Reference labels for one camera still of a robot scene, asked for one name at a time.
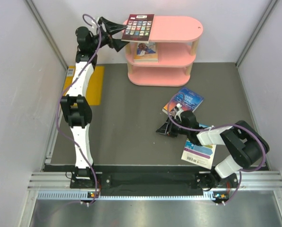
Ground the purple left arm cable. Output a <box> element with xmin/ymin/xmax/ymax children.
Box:
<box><xmin>55</xmin><ymin>14</ymin><xmax>103</xmax><ymax>209</ymax></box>

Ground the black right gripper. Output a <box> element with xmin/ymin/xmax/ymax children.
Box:
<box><xmin>156</xmin><ymin>115</ymin><xmax>190</xmax><ymax>138</ymax></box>

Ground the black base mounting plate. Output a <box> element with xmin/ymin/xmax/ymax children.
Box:
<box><xmin>67</xmin><ymin>165</ymin><xmax>238</xmax><ymax>196</ymax></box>

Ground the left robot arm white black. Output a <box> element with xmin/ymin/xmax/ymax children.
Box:
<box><xmin>59</xmin><ymin>17</ymin><xmax>128</xmax><ymax>189</ymax></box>

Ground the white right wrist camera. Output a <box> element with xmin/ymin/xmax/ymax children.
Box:
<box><xmin>174</xmin><ymin>103</ymin><xmax>183</xmax><ymax>121</ymax></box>

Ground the green Treehouse book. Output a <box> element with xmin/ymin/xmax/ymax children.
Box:
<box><xmin>134</xmin><ymin>59</ymin><xmax>158</xmax><ymax>62</ymax></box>

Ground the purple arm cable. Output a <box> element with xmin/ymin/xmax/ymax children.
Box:
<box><xmin>167</xmin><ymin>93</ymin><xmax>267</xmax><ymax>206</ymax></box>
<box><xmin>55</xmin><ymin>14</ymin><xmax>103</xmax><ymax>209</ymax></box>

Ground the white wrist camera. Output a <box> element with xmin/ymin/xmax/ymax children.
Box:
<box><xmin>174</xmin><ymin>103</ymin><xmax>183</xmax><ymax>121</ymax></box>
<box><xmin>91</xmin><ymin>17</ymin><xmax>102</xmax><ymax>29</ymax></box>

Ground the aluminium frame rail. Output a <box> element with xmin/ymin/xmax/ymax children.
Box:
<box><xmin>27</xmin><ymin>171</ymin><xmax>282</xmax><ymax>201</ymax></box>

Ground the orange Othello book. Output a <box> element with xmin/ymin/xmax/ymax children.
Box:
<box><xmin>133</xmin><ymin>42</ymin><xmax>158</xmax><ymax>60</ymax></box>

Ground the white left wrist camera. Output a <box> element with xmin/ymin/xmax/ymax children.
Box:
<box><xmin>91</xmin><ymin>17</ymin><xmax>102</xmax><ymax>29</ymax></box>

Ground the blue Jane Eyre book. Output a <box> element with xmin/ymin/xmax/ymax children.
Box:
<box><xmin>162</xmin><ymin>87</ymin><xmax>204</xmax><ymax>116</ymax></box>

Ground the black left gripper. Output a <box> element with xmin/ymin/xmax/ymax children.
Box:
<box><xmin>89</xmin><ymin>17</ymin><xmax>130</xmax><ymax>52</ymax></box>

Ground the pink three-tier shelf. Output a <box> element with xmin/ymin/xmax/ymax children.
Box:
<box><xmin>125</xmin><ymin>16</ymin><xmax>203</xmax><ymax>87</ymax></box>

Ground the white colourful back-cover book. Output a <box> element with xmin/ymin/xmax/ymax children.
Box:
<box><xmin>181</xmin><ymin>139</ymin><xmax>216</xmax><ymax>170</ymax></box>

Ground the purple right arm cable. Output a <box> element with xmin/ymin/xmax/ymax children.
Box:
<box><xmin>167</xmin><ymin>93</ymin><xmax>267</xmax><ymax>206</ymax></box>

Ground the yellow plastic file folder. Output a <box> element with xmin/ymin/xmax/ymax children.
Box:
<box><xmin>63</xmin><ymin>66</ymin><xmax>105</xmax><ymax>106</ymax></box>

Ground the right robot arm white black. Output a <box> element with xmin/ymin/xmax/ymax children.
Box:
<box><xmin>156</xmin><ymin>111</ymin><xmax>270</xmax><ymax>187</ymax></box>

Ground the dark red book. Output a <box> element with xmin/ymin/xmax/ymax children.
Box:
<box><xmin>121</xmin><ymin>14</ymin><xmax>154</xmax><ymax>44</ymax></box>

